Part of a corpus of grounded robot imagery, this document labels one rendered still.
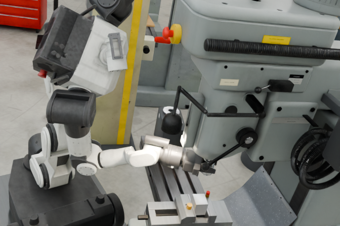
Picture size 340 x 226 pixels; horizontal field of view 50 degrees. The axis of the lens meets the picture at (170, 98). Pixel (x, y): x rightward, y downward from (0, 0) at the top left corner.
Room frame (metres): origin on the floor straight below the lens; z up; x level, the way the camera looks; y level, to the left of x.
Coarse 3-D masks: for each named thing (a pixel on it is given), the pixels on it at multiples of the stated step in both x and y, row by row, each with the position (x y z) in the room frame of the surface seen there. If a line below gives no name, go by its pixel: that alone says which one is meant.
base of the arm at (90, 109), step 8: (56, 96) 1.10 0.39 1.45; (64, 96) 1.10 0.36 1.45; (72, 96) 1.11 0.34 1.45; (80, 96) 1.11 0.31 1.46; (88, 96) 1.11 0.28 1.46; (48, 104) 1.04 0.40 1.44; (88, 104) 1.07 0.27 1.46; (48, 112) 1.03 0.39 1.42; (88, 112) 1.04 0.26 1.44; (48, 120) 1.03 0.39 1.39; (88, 120) 1.03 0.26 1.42
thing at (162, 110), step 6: (162, 108) 1.72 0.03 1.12; (168, 108) 1.71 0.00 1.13; (162, 114) 1.66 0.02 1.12; (180, 114) 1.69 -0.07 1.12; (156, 120) 1.72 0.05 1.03; (156, 126) 1.69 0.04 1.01; (156, 132) 1.67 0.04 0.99; (162, 132) 1.53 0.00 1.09; (180, 132) 1.54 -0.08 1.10; (168, 138) 1.53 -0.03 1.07; (174, 138) 1.54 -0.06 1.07; (180, 138) 1.54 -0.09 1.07; (174, 144) 1.54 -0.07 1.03; (180, 144) 1.54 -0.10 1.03
